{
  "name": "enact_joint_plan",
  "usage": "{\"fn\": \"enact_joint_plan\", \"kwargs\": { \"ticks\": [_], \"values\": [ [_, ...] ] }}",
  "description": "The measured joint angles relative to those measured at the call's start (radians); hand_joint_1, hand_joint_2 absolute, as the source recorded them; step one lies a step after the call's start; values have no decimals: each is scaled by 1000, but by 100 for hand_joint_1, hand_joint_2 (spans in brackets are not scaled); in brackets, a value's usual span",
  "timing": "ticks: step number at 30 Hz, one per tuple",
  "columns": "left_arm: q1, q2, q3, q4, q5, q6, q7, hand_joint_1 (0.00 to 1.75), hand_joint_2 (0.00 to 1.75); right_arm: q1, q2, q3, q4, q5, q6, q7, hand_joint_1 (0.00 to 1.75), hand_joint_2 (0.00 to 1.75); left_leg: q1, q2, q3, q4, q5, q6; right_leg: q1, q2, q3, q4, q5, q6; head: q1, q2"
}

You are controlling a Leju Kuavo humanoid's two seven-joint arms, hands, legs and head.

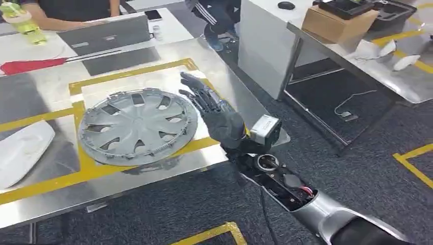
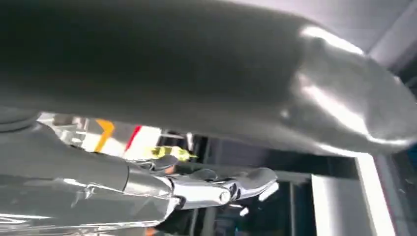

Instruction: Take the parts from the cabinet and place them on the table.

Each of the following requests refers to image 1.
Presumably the white plastic part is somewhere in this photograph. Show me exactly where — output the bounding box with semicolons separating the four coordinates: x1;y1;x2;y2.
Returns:
353;39;397;61
393;55;421;71

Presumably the silver plastic hubcap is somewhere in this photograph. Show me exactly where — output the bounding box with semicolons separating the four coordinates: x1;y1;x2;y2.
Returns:
78;88;199;167

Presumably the grey laptop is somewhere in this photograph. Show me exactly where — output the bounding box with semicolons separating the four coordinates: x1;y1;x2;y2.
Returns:
57;15;152;57

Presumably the white cable with adapter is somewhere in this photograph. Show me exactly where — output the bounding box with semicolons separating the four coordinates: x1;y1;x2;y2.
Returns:
334;89;378;123

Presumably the black plastic tray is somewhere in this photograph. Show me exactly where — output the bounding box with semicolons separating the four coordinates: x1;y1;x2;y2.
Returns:
369;0;417;32
318;0;377;20

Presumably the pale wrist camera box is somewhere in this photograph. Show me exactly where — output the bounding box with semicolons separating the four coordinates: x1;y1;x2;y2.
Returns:
249;115;282;146

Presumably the white desk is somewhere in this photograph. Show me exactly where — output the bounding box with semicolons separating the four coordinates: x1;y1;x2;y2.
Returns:
0;7;194;68

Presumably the red flag with black rod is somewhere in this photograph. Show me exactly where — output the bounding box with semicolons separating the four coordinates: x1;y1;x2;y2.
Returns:
0;50;123;76

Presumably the white cabinet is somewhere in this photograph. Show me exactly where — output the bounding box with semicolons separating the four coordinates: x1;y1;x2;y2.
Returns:
237;0;303;101

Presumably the white plastic cover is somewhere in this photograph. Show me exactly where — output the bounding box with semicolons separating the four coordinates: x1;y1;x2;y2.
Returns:
0;120;56;190

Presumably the steel bench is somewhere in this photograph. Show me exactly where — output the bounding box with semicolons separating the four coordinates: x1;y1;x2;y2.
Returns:
284;0;433;157
0;37;292;245

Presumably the person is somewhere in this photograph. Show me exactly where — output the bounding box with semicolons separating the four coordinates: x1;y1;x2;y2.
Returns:
185;0;242;52
18;0;122;32

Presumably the black phone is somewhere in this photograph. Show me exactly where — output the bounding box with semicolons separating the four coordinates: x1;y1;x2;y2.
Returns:
144;9;163;22

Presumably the cardboard box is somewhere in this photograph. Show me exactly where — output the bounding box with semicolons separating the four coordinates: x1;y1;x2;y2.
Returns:
301;5;379;44

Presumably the green and white plastic object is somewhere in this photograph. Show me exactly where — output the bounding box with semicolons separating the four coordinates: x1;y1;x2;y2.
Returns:
0;2;48;45

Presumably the small clear jar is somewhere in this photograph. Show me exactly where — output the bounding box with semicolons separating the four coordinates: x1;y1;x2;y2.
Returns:
151;25;164;42

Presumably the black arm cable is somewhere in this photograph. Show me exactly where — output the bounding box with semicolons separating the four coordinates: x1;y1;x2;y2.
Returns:
258;187;279;245

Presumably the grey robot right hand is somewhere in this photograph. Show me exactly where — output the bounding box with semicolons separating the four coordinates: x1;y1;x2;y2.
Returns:
178;71;250;150

